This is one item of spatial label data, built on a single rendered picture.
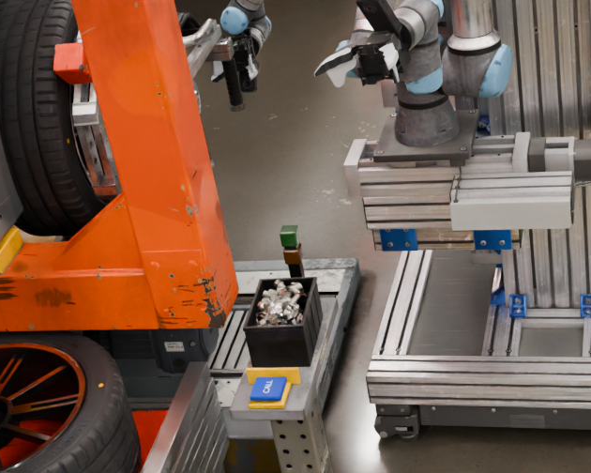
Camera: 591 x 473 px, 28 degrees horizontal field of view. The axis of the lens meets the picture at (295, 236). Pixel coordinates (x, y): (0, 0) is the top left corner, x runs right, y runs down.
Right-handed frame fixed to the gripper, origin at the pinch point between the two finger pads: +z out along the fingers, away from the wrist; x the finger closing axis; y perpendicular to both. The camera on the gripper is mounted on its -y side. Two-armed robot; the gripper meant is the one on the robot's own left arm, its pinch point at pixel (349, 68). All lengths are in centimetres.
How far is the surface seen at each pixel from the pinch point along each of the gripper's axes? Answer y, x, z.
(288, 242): 54, 48, -30
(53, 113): 13, 95, -21
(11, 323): 55, 107, 7
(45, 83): 6, 97, -23
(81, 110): 15, 91, -26
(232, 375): 105, 90, -42
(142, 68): -1, 52, -7
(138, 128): 11, 58, -6
